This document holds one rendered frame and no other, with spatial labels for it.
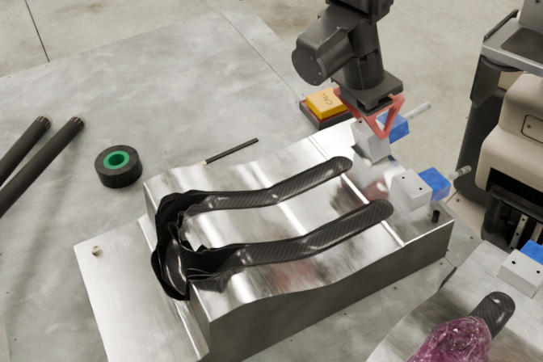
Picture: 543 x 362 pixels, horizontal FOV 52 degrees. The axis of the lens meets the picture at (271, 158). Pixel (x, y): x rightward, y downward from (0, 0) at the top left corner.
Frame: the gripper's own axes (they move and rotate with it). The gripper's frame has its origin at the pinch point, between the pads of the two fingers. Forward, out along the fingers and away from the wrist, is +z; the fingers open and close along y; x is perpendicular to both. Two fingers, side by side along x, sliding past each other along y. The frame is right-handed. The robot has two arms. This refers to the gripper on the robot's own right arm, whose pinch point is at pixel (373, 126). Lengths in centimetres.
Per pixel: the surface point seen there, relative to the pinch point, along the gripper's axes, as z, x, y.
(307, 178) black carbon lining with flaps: 4.0, -12.5, -1.0
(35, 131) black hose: -3, -49, -42
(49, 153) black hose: -3, -48, -32
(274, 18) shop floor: 77, 57, -194
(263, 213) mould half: 1.8, -21.8, 3.1
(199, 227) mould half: -3.5, -31.0, 4.7
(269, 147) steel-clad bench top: 9.7, -12.1, -19.3
